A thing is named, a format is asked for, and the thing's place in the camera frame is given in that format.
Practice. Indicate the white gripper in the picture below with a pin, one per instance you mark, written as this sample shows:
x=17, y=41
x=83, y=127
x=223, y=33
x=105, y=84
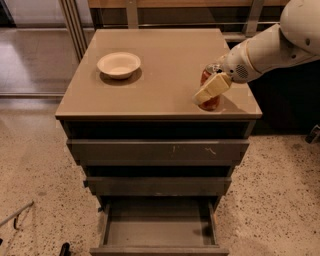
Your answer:
x=236, y=65

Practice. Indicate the red coke can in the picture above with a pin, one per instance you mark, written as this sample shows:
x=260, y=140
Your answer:
x=214, y=101

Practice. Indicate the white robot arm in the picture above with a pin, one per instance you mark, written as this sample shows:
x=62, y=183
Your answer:
x=295, y=40

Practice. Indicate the grey drawer cabinet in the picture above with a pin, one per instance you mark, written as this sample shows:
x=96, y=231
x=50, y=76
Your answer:
x=154, y=103

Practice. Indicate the grey top drawer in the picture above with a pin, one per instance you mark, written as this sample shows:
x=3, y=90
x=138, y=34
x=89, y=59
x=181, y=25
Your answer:
x=90, y=152

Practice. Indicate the grey middle drawer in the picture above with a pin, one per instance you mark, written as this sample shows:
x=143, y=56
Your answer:
x=158, y=186

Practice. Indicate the grey open bottom drawer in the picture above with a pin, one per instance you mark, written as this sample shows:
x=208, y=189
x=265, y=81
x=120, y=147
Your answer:
x=171, y=226

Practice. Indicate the wooden counter with brackets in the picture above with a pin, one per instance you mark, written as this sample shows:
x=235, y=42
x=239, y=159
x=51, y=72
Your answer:
x=236, y=19

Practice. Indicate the white paper bowl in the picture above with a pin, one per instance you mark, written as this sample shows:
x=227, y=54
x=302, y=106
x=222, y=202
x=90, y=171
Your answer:
x=119, y=65

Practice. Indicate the dark caster wheel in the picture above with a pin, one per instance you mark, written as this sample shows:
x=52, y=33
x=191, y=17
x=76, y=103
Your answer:
x=313, y=135

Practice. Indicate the metal rod on floor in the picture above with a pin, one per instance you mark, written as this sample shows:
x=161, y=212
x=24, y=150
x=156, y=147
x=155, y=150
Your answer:
x=16, y=213

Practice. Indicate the black object on floor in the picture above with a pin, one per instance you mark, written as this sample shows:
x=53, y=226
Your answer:
x=65, y=250

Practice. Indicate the metal frame post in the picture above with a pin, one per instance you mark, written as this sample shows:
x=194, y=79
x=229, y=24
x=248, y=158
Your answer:
x=73, y=23

